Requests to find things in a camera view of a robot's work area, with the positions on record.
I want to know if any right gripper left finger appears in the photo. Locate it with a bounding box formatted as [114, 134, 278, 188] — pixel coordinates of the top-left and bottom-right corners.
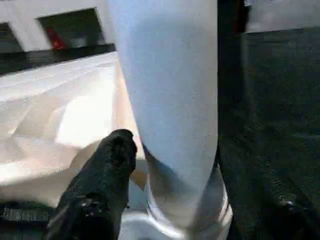
[46, 128, 138, 240]

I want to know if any white plastic table top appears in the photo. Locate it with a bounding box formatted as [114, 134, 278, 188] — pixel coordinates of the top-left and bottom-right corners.
[0, 51, 235, 240]

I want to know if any white plastic table leg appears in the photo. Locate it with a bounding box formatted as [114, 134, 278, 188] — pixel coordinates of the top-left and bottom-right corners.
[107, 0, 230, 232]

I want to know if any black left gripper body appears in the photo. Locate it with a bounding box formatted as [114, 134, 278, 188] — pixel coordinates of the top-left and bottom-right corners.
[0, 199, 60, 240]

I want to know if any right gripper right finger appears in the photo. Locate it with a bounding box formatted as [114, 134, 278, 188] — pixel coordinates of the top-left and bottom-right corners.
[216, 144, 320, 240]

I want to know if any black mat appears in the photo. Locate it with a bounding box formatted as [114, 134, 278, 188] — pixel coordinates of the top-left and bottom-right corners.
[0, 27, 320, 240]

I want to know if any grey pillow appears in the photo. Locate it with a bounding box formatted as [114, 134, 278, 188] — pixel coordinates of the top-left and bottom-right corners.
[244, 0, 320, 34]

